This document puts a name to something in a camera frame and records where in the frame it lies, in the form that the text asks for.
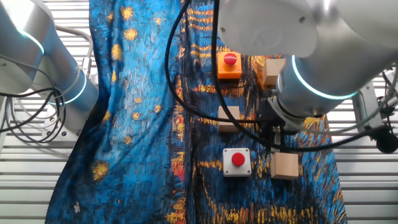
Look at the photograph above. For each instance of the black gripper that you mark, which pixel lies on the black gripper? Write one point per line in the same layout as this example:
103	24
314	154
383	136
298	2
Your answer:
268	119

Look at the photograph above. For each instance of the grey box red button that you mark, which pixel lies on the grey box red button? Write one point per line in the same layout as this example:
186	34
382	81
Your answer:
237	159

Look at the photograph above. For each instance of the orange box red button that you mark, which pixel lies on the orange box red button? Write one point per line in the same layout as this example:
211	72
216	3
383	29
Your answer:
230	72

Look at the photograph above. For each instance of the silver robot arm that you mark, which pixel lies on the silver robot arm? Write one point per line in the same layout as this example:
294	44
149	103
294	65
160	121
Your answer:
326	77

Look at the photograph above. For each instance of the light wooden cube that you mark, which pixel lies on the light wooden cube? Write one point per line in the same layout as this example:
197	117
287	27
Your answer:
270	71
234	111
284	166

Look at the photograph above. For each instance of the starry night painted cloth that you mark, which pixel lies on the starry night painted cloth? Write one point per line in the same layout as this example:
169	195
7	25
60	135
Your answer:
140	124

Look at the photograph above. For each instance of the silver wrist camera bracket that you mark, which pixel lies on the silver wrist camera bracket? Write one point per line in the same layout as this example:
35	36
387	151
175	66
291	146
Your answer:
365	109

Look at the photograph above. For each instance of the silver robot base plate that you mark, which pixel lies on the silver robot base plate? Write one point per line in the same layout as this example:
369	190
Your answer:
59	132

